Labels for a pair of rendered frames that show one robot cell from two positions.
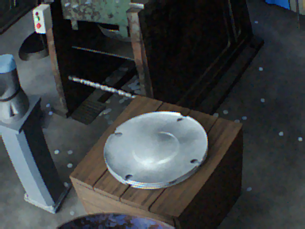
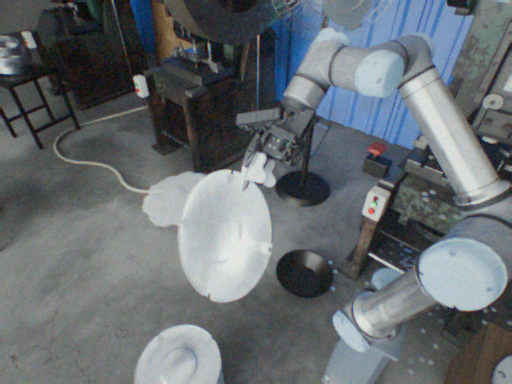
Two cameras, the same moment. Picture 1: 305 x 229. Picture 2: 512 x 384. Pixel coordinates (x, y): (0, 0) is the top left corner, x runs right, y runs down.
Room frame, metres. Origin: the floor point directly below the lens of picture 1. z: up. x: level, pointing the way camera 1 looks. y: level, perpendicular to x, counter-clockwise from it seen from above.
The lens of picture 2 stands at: (0.88, 0.90, 1.49)
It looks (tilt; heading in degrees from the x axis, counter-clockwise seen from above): 41 degrees down; 0
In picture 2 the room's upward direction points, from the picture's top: straight up
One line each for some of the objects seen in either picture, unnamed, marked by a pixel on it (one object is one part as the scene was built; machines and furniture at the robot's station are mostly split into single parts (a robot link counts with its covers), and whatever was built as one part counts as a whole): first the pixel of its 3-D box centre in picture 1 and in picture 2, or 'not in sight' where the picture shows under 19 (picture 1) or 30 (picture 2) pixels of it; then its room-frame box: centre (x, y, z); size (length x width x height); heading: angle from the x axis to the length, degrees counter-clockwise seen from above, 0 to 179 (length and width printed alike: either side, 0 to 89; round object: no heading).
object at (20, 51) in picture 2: not in sight; (24, 89); (3.40, 2.76, 0.40); 0.45 x 0.40 x 0.79; 61
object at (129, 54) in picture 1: (140, 28); (440, 228); (1.97, -0.02, 0.31); 0.43 x 0.42 x 0.01; 49
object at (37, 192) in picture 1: (29, 155); (361, 349); (1.42, 0.48, 0.23); 0.19 x 0.19 x 0.45; 59
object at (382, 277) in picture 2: (2, 75); (388, 294); (1.42, 0.49, 0.62); 0.13 x 0.12 x 0.14; 129
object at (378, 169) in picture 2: not in sight; (373, 175); (2.00, 0.37, 0.62); 0.10 x 0.06 x 0.20; 49
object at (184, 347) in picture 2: not in sight; (178, 366); (1.33, 1.16, 0.31); 0.29 x 0.29 x 0.01
